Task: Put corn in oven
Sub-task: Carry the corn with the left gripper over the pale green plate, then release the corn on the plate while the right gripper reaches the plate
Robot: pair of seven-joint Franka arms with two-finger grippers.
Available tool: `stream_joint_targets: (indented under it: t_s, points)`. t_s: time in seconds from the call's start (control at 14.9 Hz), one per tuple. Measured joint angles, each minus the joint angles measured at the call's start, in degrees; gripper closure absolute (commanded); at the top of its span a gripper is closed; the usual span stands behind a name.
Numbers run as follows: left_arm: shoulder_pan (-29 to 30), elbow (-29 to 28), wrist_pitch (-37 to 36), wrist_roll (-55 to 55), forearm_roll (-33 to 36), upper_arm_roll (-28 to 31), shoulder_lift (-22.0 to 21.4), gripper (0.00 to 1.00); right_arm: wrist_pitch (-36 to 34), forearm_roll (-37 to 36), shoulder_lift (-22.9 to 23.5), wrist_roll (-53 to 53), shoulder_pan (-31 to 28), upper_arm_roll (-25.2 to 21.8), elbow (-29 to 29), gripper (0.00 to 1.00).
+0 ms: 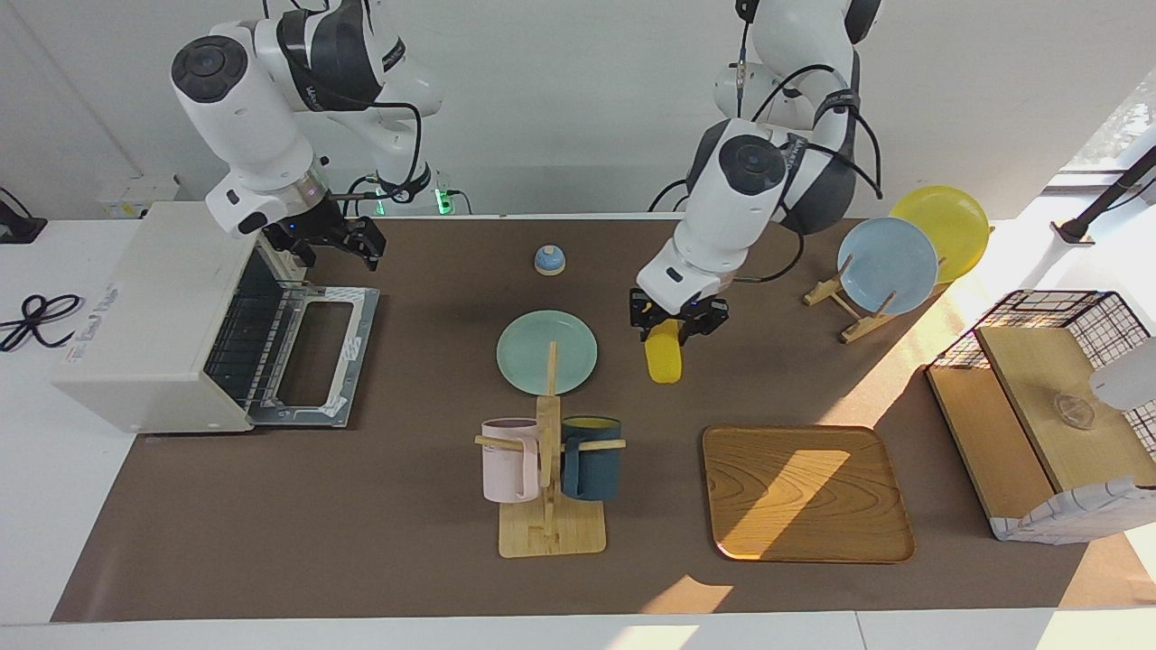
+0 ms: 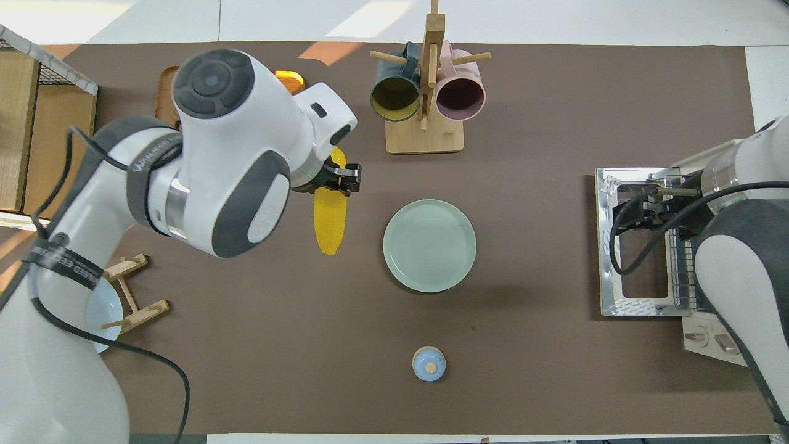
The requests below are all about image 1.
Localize black clamp stand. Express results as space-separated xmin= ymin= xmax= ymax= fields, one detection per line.
xmin=0 ymin=188 xmax=48 ymax=245

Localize black stand pole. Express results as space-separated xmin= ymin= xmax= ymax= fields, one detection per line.
xmin=1052 ymin=144 xmax=1156 ymax=245

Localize wooden plate rack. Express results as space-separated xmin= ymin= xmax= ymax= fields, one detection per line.
xmin=804 ymin=257 xmax=949 ymax=344

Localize white checkered cloth liner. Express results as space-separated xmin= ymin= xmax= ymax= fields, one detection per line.
xmin=989 ymin=477 xmax=1156 ymax=545

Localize coiled black cable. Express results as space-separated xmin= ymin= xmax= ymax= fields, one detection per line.
xmin=0 ymin=293 xmax=84 ymax=353

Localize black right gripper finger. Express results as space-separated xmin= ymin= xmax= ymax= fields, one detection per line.
xmin=264 ymin=233 xmax=317 ymax=269
xmin=348 ymin=217 xmax=387 ymax=272

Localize yellow corn cob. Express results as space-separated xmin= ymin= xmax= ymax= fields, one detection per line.
xmin=645 ymin=318 xmax=685 ymax=385

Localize brown wooden tray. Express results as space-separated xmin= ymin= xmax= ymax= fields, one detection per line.
xmin=702 ymin=425 xmax=916 ymax=564

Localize glass oven door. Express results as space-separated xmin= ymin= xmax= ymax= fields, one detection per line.
xmin=248 ymin=282 xmax=380 ymax=428

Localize light blue plate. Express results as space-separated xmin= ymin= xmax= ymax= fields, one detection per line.
xmin=837 ymin=217 xmax=940 ymax=316

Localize dark blue mug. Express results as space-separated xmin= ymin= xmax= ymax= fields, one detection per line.
xmin=560 ymin=415 xmax=624 ymax=502

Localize white toaster oven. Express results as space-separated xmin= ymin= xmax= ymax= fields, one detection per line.
xmin=51 ymin=200 xmax=380 ymax=434

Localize white cylinder device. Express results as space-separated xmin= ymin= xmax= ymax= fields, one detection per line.
xmin=1088 ymin=336 xmax=1156 ymax=412

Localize pink mug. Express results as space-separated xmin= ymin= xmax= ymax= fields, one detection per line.
xmin=480 ymin=417 xmax=543 ymax=504

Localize wooden mug rack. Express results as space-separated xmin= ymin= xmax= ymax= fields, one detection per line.
xmin=474 ymin=341 xmax=627 ymax=559

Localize black wire basket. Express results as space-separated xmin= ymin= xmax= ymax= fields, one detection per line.
xmin=930 ymin=289 xmax=1152 ymax=371

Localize yellow plate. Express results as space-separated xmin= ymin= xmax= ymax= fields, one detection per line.
xmin=890 ymin=185 xmax=992 ymax=285

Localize mint green plate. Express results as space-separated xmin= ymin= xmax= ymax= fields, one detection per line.
xmin=497 ymin=310 xmax=599 ymax=396

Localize white wall socket box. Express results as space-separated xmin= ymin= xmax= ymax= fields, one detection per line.
xmin=95 ymin=176 xmax=182 ymax=220

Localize brown table mat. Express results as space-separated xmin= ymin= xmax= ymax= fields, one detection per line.
xmin=51 ymin=217 xmax=1134 ymax=624

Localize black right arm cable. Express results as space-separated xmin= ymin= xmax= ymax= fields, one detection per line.
xmin=321 ymin=99 xmax=425 ymax=201

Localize low wooden board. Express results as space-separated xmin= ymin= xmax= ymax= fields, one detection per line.
xmin=926 ymin=366 xmax=1058 ymax=543

